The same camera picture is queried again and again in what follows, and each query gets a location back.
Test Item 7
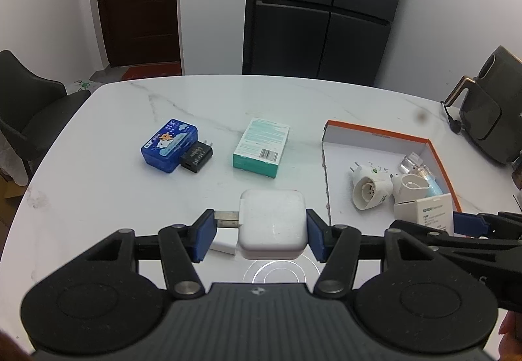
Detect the white square charger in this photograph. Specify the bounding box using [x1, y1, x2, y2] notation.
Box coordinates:
[237, 188, 308, 261]

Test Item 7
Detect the dark air fryer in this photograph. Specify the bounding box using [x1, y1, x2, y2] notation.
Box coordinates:
[444, 44, 522, 166]

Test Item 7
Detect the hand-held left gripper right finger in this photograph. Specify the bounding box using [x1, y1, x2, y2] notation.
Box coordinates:
[305, 209, 430, 299]

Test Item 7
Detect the dark grey chair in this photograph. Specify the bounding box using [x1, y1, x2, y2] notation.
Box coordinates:
[0, 50, 93, 187]

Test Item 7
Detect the red doormat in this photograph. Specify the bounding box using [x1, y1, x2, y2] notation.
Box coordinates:
[121, 62, 182, 81]

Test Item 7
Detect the white round plug adapter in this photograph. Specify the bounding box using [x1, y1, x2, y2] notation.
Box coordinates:
[348, 161, 394, 213]

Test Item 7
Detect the dark brown door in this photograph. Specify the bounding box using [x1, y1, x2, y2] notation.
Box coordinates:
[92, 0, 182, 68]

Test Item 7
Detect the teal and white carton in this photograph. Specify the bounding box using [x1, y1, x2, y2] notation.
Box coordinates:
[232, 117, 291, 179]

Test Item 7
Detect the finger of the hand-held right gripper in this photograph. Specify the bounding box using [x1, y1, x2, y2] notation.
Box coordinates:
[452, 211, 522, 240]
[389, 219, 522, 253]

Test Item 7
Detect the black power plug cable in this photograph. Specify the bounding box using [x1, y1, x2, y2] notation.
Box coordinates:
[440, 99, 464, 133]

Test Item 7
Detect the white plastic bag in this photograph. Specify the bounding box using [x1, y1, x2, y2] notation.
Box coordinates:
[67, 79, 103, 95]

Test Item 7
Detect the small white carton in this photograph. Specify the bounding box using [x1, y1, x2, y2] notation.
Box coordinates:
[393, 193, 454, 233]

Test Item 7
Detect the orange and white box lid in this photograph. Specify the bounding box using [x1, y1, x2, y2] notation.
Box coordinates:
[322, 119, 464, 230]

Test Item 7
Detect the clear plastic bulb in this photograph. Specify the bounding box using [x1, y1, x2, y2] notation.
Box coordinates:
[399, 154, 431, 178]

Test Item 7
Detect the blue printed tin box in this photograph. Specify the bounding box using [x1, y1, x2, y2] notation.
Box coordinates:
[140, 118, 200, 174]

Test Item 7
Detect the person's right hand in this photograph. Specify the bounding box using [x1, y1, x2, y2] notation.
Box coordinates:
[498, 311, 522, 361]

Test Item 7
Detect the light blue small object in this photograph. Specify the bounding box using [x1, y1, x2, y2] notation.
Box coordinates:
[425, 175, 443, 199]

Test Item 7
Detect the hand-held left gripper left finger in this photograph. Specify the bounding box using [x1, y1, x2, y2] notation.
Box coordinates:
[87, 209, 217, 299]

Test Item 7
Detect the black wall charger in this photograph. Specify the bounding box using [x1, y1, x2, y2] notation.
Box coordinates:
[179, 139, 214, 174]

